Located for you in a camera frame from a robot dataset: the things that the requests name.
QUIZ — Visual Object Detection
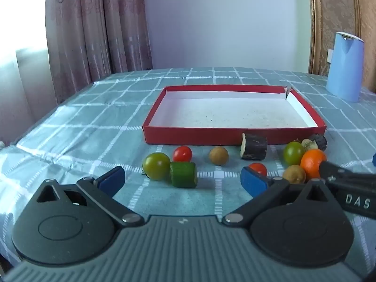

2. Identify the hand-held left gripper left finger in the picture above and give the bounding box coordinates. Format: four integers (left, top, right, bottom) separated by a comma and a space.
32, 166, 145, 229

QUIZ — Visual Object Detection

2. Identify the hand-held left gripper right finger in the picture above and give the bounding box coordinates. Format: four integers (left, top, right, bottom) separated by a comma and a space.
222, 166, 344, 228

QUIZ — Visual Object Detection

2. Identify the orange mandarin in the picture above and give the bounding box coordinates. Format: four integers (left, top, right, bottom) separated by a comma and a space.
300, 149, 327, 180

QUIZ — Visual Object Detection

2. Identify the dark eggplant chunk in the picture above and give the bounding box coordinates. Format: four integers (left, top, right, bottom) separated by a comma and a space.
240, 133, 268, 161
302, 133, 328, 152

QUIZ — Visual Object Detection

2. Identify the green tomato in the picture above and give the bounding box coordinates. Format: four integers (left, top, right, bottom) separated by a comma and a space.
283, 141, 305, 166
143, 152, 171, 181

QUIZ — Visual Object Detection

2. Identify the brown longan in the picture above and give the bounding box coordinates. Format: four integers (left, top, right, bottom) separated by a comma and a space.
209, 146, 229, 166
282, 164, 306, 184

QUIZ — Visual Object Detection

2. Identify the green cucumber piece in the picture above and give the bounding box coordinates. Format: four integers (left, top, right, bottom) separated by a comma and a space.
170, 161, 198, 188

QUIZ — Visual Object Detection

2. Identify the red cardboard box tray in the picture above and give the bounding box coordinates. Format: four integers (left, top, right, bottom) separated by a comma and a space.
142, 84, 327, 146

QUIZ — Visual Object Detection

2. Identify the red cherry tomato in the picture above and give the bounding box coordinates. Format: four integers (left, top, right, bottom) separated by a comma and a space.
248, 162, 268, 177
173, 146, 193, 163

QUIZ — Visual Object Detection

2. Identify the teal checkered sheet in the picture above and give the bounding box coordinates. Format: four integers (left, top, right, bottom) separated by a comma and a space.
0, 67, 376, 282

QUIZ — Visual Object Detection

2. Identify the light blue kettle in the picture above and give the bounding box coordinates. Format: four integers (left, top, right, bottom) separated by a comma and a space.
326, 31, 365, 103

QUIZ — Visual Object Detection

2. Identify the white sheer curtain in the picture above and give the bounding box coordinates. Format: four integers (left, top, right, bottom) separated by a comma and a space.
0, 0, 58, 146

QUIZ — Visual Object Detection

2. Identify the pink patterned curtain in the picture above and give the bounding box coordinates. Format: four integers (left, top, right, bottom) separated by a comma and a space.
44, 0, 153, 105

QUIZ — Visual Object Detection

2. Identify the gold framed headboard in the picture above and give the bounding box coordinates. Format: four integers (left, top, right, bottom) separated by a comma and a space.
307, 0, 376, 93

